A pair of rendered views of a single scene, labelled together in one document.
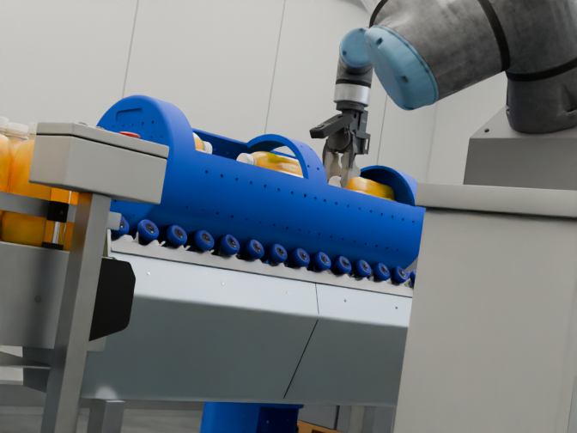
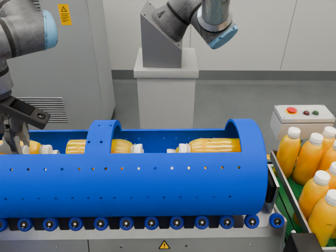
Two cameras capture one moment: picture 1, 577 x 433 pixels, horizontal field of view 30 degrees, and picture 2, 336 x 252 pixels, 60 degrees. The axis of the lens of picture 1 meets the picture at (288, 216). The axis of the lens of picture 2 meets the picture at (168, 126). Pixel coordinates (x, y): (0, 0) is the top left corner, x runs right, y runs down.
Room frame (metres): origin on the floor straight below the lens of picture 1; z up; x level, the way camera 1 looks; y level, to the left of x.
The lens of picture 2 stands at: (2.80, 0.64, 1.70)
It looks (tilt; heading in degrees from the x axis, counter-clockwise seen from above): 35 degrees down; 226
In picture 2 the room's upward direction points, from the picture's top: straight up
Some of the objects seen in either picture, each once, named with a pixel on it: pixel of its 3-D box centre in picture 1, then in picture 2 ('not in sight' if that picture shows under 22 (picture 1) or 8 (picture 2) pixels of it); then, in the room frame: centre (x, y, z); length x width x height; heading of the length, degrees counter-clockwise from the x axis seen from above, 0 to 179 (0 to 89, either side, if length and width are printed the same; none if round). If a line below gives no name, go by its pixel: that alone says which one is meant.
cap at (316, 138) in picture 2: not in sight; (316, 138); (1.90, 0.42, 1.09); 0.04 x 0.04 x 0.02
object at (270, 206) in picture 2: not in sight; (267, 188); (2.12, 0.39, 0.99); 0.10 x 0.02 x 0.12; 47
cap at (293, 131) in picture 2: not in sight; (294, 132); (1.92, 0.35, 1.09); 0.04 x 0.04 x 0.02
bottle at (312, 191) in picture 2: not in sight; (312, 200); (2.07, 0.51, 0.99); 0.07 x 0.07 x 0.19
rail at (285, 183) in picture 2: not in sight; (289, 193); (2.06, 0.44, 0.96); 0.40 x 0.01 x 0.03; 47
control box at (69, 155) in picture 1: (100, 162); (300, 121); (1.77, 0.32, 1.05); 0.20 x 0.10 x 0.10; 137
